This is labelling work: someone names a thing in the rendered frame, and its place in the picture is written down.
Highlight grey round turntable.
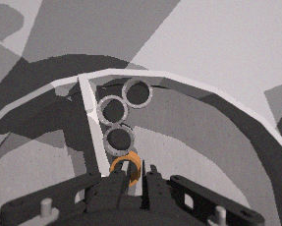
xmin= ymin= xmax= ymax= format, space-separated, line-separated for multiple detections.
xmin=0 ymin=69 xmax=282 ymax=226

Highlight bronze bushing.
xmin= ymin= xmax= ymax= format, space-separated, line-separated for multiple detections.
xmin=110 ymin=151 xmax=141 ymax=187

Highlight grey metal ring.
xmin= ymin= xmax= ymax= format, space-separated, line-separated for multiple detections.
xmin=103 ymin=124 xmax=135 ymax=156
xmin=122 ymin=78 xmax=152 ymax=109
xmin=96 ymin=95 xmax=130 ymax=127

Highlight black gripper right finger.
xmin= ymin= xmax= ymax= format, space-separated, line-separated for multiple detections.
xmin=141 ymin=160 xmax=265 ymax=226

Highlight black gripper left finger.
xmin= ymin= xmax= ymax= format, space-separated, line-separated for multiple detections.
xmin=0 ymin=159 xmax=131 ymax=226

